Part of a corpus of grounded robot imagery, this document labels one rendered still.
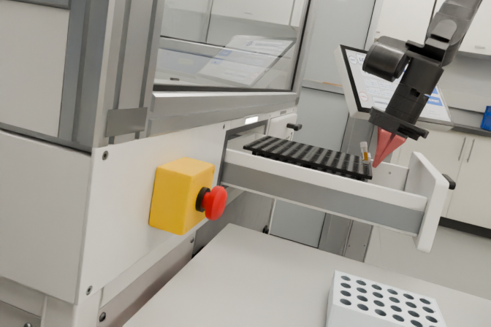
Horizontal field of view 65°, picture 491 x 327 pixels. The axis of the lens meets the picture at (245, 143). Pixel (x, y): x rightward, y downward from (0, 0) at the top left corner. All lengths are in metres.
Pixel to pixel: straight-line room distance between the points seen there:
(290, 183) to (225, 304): 0.23
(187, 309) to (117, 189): 0.17
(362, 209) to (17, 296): 0.46
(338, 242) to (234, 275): 1.29
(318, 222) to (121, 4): 2.24
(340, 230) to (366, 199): 1.17
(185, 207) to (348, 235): 1.41
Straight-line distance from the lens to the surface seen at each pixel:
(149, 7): 0.37
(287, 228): 2.52
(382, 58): 0.74
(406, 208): 0.63
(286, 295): 0.53
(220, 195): 0.44
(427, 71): 0.72
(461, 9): 0.80
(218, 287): 0.52
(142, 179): 0.42
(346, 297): 0.49
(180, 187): 0.42
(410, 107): 0.72
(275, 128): 0.93
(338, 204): 0.63
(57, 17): 0.36
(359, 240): 1.83
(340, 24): 2.37
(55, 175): 0.37
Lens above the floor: 1.03
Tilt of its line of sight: 10 degrees down
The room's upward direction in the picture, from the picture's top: 11 degrees clockwise
